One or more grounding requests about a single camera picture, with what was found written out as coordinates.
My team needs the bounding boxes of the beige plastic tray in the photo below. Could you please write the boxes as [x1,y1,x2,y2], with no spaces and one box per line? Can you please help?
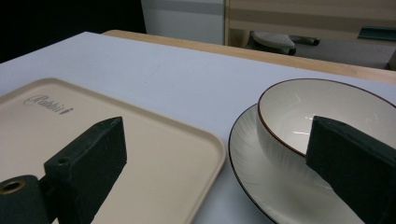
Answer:
[0,77,227,224]

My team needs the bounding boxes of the white table cover sheet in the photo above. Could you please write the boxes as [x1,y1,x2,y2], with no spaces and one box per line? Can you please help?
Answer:
[0,31,396,224]

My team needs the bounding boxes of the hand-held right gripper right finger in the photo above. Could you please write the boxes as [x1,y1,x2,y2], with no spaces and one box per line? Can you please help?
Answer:
[304,115,396,224]

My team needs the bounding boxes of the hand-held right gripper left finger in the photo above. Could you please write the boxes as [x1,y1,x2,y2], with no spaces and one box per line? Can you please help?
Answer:
[43,116,128,224]

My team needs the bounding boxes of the light wooden cabinet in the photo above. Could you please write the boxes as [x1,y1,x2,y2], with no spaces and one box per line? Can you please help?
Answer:
[223,0,396,71]

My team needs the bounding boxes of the white plate with dark rim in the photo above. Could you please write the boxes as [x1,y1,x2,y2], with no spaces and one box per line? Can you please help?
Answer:
[228,103,367,224]

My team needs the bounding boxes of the white bowl with dark rim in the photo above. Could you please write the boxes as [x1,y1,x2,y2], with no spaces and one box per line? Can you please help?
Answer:
[256,77,396,175]

